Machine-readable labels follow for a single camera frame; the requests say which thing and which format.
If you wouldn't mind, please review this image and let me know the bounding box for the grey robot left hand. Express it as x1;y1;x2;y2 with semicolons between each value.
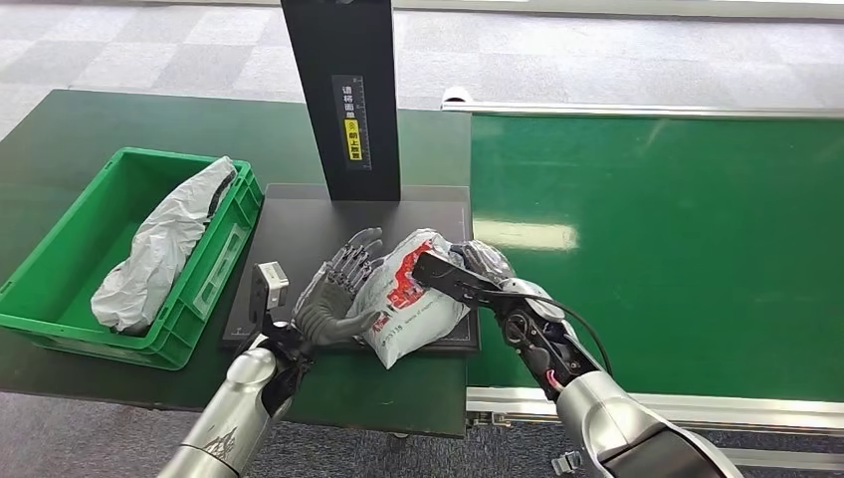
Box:
292;227;386;348

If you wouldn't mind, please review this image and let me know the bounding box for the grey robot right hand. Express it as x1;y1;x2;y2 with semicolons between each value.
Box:
452;239;519;286

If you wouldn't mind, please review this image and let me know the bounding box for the grey mailer bag red print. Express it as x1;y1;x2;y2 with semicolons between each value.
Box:
345;228;474;370

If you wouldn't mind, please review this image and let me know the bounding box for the green conveyor belt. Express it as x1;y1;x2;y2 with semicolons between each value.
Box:
466;113;844;405

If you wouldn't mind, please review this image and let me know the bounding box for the black inbound scanner machine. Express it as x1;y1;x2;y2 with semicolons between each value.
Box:
219;0;482;358

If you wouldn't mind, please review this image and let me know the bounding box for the plain grey plastic mailer bag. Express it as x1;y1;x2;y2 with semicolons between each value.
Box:
91;155;239;335

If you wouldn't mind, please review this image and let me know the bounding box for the black yellow label sticker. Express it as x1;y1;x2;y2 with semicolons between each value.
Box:
330;74;372;173

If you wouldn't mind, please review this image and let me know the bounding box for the green plastic crate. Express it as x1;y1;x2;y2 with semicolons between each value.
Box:
0;145;265;370

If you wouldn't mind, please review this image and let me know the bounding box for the dark green table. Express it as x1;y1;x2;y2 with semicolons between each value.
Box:
0;89;474;440

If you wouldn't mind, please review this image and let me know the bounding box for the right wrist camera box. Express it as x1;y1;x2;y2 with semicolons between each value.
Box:
411;250;504;310

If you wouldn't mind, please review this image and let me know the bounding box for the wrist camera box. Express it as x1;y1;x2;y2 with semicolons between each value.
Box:
247;261;290;332
411;250;504;310

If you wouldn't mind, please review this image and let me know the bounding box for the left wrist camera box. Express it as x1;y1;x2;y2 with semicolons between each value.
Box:
247;261;290;332

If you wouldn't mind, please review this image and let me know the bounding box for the grey metal frame bracket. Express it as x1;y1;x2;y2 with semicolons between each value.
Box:
550;449;585;478

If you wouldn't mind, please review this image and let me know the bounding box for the aluminium conveyor frame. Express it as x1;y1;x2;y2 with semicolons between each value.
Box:
440;99;844;475

